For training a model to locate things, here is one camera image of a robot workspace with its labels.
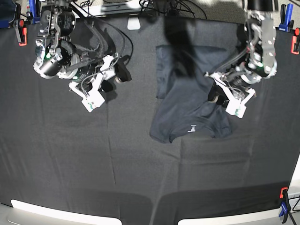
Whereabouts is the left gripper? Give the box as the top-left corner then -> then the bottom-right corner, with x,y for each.
204,72 -> 256,108

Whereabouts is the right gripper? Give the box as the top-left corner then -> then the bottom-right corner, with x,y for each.
68,53 -> 132,98

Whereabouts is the dark grey t-shirt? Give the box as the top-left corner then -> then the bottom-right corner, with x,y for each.
150,45 -> 232,143

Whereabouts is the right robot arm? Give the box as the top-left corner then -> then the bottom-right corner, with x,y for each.
33,0 -> 131,112

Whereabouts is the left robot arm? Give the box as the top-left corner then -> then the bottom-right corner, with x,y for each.
204,0 -> 278,118

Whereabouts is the black table cloth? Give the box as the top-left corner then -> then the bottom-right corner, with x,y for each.
0,17 -> 300,225

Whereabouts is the orange clamp far right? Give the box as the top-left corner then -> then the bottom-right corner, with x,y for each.
291,28 -> 300,55

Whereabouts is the blue clamp top right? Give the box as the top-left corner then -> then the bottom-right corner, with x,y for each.
278,3 -> 294,32

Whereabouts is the blue clamp top left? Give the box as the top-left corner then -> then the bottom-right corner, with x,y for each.
26,0 -> 41,24

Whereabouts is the orange clamp far left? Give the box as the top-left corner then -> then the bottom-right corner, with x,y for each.
13,19 -> 27,46

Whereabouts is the orange blue clamp near right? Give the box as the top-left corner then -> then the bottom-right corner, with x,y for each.
278,187 -> 297,225

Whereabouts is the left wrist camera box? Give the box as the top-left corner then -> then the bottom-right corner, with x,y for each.
225,99 -> 247,119

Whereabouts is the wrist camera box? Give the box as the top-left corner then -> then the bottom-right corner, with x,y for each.
82,91 -> 105,113
225,99 -> 247,119

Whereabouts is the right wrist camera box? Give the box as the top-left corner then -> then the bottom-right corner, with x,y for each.
82,91 -> 105,113

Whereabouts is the aluminium frame rail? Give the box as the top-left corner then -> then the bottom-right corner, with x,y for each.
75,0 -> 142,17

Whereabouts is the black cable bundle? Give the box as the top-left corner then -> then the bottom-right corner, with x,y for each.
138,0 -> 208,19

